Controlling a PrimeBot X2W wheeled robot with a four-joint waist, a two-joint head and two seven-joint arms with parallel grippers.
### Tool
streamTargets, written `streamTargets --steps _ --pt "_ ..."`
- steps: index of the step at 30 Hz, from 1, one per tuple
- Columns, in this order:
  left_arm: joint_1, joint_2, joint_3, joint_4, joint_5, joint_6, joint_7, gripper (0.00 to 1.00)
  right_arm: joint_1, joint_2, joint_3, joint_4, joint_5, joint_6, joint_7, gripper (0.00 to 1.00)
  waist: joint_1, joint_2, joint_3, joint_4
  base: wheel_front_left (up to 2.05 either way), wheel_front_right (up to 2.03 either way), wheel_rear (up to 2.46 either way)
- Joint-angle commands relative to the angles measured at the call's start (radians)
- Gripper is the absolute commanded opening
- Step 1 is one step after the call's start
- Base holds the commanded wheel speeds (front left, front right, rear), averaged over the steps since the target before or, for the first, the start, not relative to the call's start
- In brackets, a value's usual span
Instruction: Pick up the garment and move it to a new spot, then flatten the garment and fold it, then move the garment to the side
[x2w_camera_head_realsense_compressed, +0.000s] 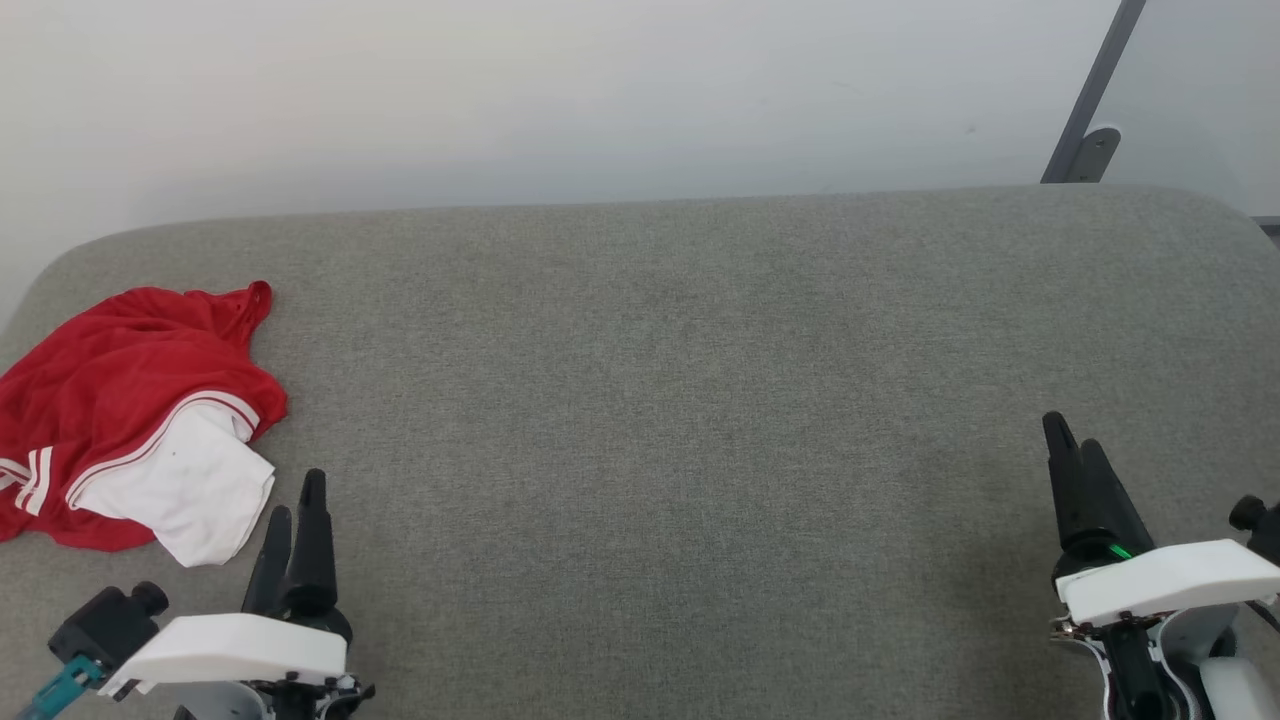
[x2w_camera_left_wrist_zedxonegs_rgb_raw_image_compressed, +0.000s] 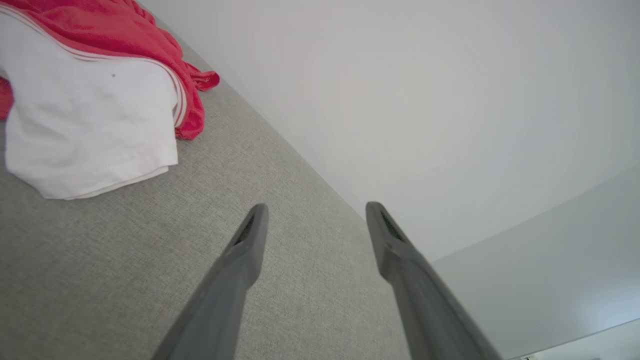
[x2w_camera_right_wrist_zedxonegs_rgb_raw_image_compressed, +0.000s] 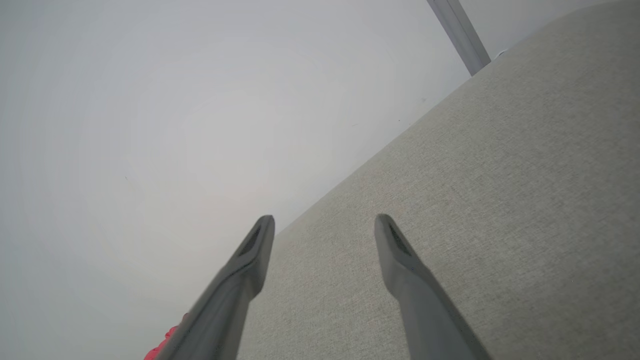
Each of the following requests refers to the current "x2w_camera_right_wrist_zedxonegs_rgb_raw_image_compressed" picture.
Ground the grey metal post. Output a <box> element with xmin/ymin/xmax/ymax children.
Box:
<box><xmin>426</xmin><ymin>0</ymin><xmax>492</xmax><ymax>77</ymax></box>

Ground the red shirt with white trim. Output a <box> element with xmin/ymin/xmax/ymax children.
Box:
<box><xmin>144</xmin><ymin>312</ymin><xmax>191</xmax><ymax>360</ymax></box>

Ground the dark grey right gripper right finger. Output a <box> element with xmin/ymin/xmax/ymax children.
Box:
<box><xmin>374</xmin><ymin>213</ymin><xmax>494</xmax><ymax>360</ymax></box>

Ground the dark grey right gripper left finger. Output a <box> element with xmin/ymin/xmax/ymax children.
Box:
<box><xmin>155</xmin><ymin>215</ymin><xmax>276</xmax><ymax>360</ymax></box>

